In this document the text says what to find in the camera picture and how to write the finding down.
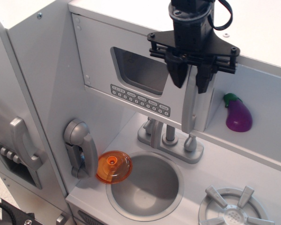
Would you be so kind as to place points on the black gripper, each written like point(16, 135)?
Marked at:
point(193, 41)

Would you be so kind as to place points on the grey microwave door handle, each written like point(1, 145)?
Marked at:
point(194, 112)

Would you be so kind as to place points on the white microwave door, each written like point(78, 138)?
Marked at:
point(116, 64)

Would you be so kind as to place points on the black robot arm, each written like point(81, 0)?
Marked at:
point(193, 42)

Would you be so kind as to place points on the purple toy eggplant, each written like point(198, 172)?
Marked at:
point(239, 118)

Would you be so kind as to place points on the grey toy faucet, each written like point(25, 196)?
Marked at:
point(185, 148)

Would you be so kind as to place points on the orange transparent lid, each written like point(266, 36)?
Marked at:
point(114, 167)

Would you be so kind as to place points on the grey round sink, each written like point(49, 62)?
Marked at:
point(152, 191)

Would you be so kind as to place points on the grey toy telephone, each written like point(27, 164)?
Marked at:
point(81, 150)

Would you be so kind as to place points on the grey stove burner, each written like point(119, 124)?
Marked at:
point(232, 206)

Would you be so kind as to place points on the grey ice dispenser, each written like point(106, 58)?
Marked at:
point(13, 164)

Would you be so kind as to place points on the grey fridge door handle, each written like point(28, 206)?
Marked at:
point(18, 130)

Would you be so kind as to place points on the grey oven handle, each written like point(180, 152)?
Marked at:
point(61, 220)

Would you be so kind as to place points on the black bracket with screw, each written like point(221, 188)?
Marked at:
point(11, 215)

